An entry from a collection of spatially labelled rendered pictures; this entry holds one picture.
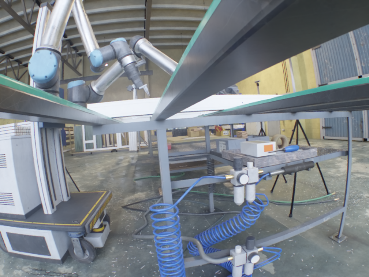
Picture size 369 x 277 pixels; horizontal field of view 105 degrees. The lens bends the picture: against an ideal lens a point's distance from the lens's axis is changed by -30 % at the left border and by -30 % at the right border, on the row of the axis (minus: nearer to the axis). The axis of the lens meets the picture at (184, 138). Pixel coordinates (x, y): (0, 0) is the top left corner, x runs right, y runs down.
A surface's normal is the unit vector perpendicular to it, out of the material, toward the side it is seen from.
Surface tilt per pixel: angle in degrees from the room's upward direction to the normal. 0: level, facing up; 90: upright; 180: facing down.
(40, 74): 95
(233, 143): 90
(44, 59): 95
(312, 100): 90
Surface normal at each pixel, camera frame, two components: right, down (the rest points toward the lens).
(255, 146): -0.98, 0.09
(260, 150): 0.20, 0.04
